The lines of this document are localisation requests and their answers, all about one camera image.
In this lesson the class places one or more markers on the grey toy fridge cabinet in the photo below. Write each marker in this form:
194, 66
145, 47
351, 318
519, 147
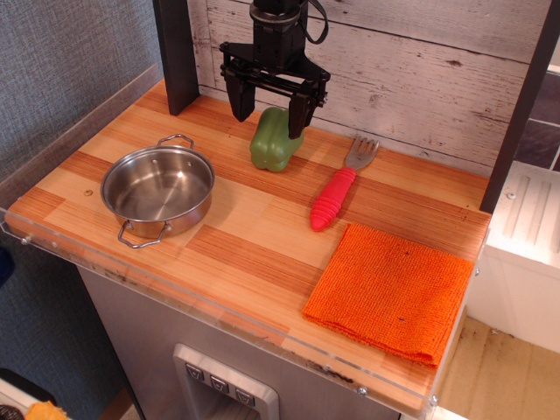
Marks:
144, 332

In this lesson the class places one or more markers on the yellow object bottom left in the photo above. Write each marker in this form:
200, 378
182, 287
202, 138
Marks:
45, 411

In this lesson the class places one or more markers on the orange cloth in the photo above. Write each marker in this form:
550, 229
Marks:
391, 293

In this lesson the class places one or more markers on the dark right shelf post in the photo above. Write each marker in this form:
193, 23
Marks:
537, 69

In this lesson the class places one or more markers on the dark shelf post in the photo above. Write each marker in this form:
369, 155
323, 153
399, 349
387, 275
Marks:
177, 53
537, 69

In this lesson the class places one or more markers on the fork with red handle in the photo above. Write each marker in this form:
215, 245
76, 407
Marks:
327, 205

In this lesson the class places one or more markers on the clear acrylic edge guard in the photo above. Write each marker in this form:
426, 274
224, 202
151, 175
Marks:
260, 312

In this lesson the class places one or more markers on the metal pot with handles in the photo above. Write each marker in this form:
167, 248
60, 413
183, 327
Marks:
158, 191

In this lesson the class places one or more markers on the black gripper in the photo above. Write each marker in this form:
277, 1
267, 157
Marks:
275, 60

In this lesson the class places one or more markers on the dark left shelf post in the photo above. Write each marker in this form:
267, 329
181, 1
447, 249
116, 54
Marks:
177, 53

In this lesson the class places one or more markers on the white toy sink unit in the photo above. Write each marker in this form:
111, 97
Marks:
516, 285

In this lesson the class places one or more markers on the green toy bell pepper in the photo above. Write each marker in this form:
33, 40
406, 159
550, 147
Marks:
271, 147

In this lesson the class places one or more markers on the silver dispenser panel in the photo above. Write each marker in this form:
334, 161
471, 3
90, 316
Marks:
214, 390

